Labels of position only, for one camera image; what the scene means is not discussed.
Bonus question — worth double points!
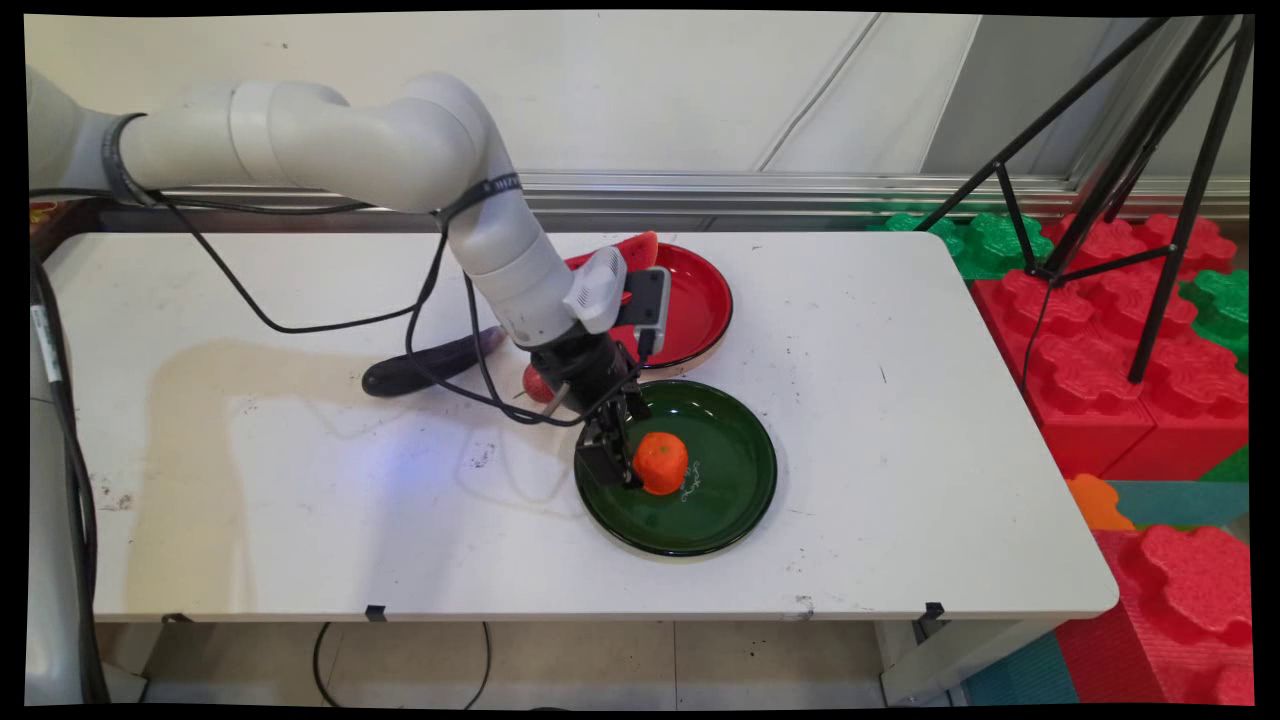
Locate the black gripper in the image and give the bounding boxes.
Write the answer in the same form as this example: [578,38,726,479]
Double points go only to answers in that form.
[530,330,653,491]

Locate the orange toy tangerine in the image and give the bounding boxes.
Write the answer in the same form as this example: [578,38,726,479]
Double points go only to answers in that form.
[632,432,690,497]

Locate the dark green plate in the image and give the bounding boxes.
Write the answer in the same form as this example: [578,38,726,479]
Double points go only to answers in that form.
[574,379,779,558]

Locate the red plate with cream rim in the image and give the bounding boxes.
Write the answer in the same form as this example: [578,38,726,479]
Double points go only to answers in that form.
[562,242,734,377]

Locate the red watermelon slice toy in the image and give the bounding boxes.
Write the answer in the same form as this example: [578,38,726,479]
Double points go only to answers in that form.
[565,232,661,277]

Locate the purple toy eggplant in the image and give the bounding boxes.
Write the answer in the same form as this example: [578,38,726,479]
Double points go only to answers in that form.
[362,326,509,398]

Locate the white table leg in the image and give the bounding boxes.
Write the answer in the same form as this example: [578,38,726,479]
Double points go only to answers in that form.
[878,618,1063,707]

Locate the green foam block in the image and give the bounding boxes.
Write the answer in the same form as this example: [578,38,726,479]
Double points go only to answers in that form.
[885,210,1054,283]
[1180,268,1251,373]

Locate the large red foam block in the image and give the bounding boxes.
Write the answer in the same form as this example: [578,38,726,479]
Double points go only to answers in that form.
[972,268,1251,483]

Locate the orange foam piece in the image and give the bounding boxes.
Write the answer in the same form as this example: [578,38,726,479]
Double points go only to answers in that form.
[1064,474,1137,532]

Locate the teal foam mat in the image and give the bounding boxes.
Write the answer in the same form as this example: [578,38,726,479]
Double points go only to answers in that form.
[1105,480,1251,531]

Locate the black tripod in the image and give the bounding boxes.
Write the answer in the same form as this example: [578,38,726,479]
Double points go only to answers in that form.
[915,15,1256,386]

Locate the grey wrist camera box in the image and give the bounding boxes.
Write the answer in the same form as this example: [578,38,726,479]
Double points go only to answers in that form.
[622,265,673,359]

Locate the aluminium wall rail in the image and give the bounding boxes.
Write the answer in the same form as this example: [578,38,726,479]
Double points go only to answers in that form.
[160,170,1251,223]

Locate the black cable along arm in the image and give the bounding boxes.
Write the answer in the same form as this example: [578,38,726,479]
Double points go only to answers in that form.
[30,185,661,431]

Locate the black cable under table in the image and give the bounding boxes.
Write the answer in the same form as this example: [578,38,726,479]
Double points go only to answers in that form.
[312,621,493,712]

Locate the black cable bundle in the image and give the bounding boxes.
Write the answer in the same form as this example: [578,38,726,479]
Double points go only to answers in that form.
[30,245,113,705]

